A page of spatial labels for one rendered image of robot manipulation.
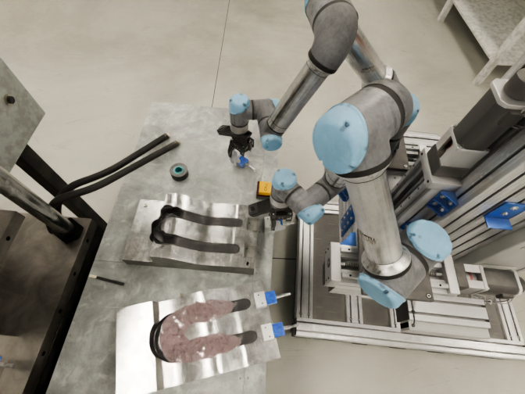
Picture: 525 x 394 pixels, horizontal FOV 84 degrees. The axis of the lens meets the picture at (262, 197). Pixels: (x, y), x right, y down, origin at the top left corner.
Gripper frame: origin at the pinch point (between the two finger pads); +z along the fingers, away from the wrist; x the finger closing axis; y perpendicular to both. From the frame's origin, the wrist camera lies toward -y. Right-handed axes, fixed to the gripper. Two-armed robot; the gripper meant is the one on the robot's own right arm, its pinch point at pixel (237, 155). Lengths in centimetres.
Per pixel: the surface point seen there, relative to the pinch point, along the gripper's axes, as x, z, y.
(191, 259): -50, -5, 20
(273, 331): -50, -2, 58
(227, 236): -34.3, -4.0, 24.4
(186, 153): -12.1, 4.7, -22.1
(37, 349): -104, 6, -3
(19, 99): -49, -34, -57
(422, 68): 261, 85, 33
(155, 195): -37.3, 4.7, -16.3
